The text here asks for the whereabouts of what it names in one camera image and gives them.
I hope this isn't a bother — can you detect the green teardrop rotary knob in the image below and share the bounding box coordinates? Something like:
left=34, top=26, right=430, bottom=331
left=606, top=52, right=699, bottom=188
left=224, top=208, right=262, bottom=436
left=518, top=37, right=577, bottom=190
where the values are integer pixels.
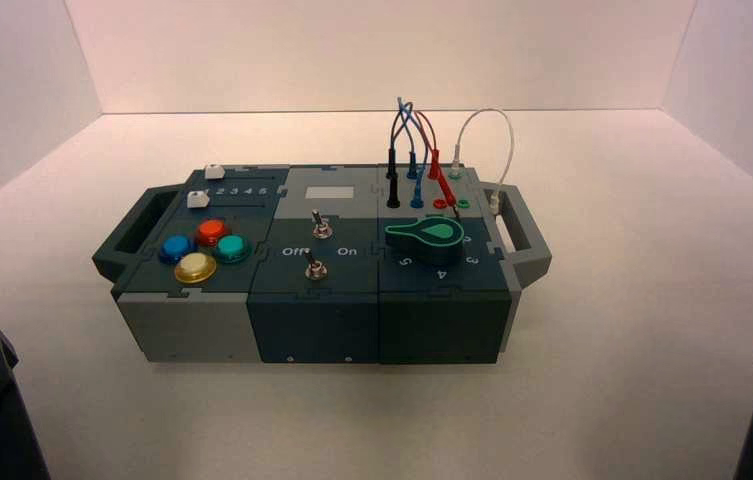
left=384, top=215, right=465, bottom=268

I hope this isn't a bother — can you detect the grey rectangular label plate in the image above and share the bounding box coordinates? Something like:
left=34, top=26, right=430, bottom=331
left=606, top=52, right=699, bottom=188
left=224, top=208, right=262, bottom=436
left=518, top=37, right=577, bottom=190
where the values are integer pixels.
left=304, top=186, right=355, bottom=201

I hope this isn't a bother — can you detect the teal and grey control box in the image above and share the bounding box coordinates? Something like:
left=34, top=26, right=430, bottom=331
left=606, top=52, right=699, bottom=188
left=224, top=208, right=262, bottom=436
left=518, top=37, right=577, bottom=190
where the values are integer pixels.
left=92, top=162, right=553, bottom=366

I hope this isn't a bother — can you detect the green round push button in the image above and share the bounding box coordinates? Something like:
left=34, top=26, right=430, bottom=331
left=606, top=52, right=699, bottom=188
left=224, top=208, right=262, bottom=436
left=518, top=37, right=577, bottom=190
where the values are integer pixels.
left=214, top=234, right=251, bottom=264

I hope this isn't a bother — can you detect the red round push button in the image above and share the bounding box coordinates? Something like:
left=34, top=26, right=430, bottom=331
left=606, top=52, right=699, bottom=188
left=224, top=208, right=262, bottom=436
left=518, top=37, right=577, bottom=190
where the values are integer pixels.
left=195, top=219, right=230, bottom=248

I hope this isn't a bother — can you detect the yellow round push button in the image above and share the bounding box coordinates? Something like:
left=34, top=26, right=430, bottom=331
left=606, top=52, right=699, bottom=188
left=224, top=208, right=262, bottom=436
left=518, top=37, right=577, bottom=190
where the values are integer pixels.
left=173, top=252, right=218, bottom=285

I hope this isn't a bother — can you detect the blue round push button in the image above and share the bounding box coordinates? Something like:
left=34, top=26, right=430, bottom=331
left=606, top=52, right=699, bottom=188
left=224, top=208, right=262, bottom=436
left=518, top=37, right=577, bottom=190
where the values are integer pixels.
left=158, top=235, right=197, bottom=265

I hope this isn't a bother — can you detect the black banana plug cable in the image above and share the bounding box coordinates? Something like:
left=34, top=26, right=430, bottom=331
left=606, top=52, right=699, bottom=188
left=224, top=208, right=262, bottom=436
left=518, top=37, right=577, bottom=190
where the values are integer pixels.
left=385, top=102, right=417, bottom=210

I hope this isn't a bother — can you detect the blue banana plug cable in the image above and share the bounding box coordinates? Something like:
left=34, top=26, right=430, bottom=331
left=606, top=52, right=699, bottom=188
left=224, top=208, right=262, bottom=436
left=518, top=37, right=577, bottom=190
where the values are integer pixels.
left=395, top=96, right=428, bottom=210

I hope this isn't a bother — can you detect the red banana plug cable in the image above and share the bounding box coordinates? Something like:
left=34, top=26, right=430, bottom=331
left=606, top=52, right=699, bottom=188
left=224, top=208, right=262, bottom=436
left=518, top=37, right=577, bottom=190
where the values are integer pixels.
left=413, top=109, right=467, bottom=223

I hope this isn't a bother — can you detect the white banana plug cable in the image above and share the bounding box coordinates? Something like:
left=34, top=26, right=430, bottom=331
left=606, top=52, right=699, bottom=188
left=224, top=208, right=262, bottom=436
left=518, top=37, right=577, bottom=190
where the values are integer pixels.
left=452, top=107, right=516, bottom=217

